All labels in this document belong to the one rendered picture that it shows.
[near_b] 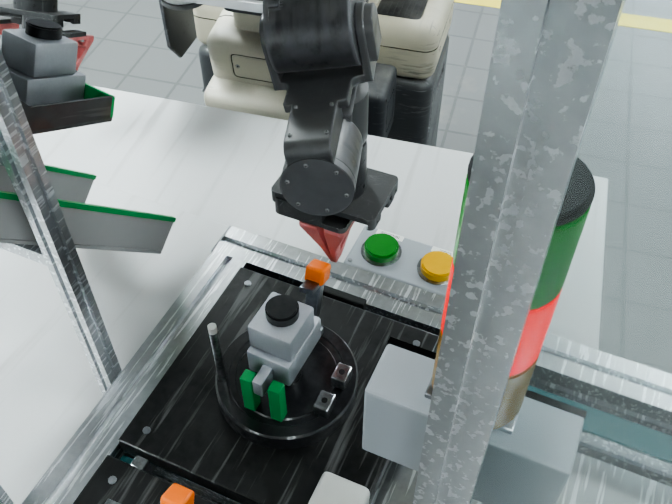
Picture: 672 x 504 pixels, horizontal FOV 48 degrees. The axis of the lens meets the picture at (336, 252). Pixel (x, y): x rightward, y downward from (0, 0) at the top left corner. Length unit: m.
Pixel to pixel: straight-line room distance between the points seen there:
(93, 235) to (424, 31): 0.96
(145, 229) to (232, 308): 0.13
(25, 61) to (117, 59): 2.37
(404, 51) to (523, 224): 1.34
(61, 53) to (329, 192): 0.28
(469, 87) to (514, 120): 2.61
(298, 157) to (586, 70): 0.35
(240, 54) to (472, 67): 1.68
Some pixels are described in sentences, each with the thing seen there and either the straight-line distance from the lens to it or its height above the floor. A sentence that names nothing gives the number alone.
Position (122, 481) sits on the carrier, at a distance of 0.74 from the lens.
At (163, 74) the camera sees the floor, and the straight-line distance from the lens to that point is 2.94.
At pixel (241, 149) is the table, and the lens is 1.19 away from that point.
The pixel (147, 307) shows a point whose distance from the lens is 0.99.
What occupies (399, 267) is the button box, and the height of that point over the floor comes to 0.96.
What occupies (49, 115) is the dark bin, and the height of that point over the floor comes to 1.23.
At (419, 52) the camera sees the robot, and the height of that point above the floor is 0.76.
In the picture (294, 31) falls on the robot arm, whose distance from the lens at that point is 0.57.
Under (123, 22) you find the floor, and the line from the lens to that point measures 3.29.
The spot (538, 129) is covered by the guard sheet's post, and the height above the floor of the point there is 1.47.
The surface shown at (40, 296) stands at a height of 0.86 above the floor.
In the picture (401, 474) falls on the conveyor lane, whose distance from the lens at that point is 0.78.
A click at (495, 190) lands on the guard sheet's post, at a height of 1.44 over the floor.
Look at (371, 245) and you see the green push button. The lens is 0.88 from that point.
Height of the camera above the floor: 1.61
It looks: 48 degrees down
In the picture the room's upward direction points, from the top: straight up
